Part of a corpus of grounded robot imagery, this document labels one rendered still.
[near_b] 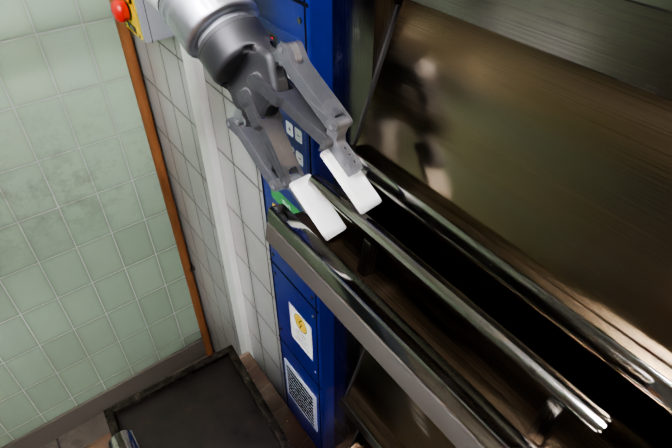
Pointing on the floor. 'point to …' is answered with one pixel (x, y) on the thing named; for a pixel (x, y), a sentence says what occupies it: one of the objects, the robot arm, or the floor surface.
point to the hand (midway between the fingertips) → (335, 195)
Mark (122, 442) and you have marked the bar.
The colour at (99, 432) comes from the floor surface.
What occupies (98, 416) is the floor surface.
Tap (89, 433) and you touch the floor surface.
